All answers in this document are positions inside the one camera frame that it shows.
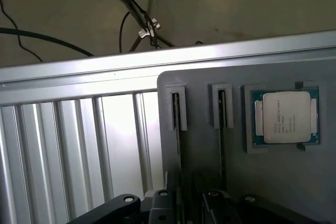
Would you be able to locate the black tripod with clamps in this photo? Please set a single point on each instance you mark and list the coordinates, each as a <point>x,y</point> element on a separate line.
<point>132,3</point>

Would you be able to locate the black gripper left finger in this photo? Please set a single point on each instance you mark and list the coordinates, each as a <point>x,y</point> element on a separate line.
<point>174,203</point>

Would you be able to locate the grey parts rack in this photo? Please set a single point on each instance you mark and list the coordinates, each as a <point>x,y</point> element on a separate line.
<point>202,142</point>

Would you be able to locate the silver CPU chip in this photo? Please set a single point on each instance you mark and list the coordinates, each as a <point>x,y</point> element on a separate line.
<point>286,116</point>

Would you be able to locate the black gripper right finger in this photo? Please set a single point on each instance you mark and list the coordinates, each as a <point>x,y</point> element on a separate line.
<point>198,203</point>

